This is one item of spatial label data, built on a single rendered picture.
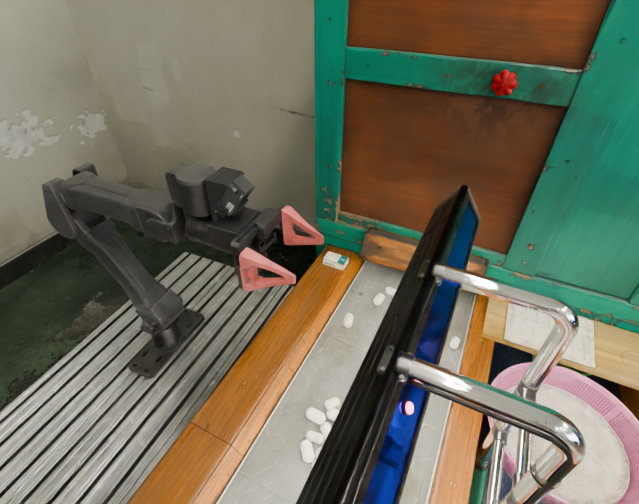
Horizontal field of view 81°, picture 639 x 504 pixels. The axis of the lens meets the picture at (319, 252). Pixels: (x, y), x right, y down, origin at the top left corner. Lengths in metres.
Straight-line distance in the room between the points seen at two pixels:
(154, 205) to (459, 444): 0.65
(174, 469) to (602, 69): 0.94
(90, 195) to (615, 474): 1.02
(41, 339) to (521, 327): 1.99
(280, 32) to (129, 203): 1.30
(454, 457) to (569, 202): 0.52
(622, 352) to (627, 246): 0.22
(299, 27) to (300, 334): 1.31
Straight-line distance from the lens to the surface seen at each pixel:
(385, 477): 0.37
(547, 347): 0.54
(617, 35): 0.79
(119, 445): 0.91
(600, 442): 0.91
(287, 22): 1.82
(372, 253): 0.97
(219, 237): 0.57
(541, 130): 0.84
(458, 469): 0.74
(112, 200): 0.72
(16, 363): 2.18
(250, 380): 0.79
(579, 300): 1.02
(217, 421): 0.76
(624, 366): 0.99
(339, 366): 0.83
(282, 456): 0.74
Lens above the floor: 1.42
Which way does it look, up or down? 39 degrees down
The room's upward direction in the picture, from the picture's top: straight up
